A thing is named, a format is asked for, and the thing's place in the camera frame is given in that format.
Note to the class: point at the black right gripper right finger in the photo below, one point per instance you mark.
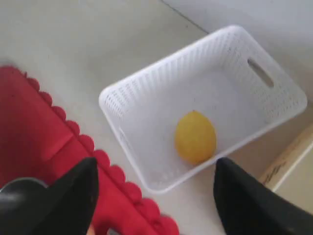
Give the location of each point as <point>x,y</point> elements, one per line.
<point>246,207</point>

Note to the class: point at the red scalloped cloth mat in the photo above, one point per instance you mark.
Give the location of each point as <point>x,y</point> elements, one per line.
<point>37,140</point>

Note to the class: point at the cream plastic bin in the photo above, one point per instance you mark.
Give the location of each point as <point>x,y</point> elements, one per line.
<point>291,174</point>

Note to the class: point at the white perforated plastic basket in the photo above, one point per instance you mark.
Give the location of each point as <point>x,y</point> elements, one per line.
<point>227,76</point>

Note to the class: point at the stainless steel cup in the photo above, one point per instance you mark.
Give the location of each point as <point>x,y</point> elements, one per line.
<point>18,198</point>

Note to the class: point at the yellow lemon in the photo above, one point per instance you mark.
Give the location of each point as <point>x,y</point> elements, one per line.
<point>195,138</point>

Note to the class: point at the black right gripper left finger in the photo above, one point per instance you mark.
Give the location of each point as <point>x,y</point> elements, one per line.
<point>70,201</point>

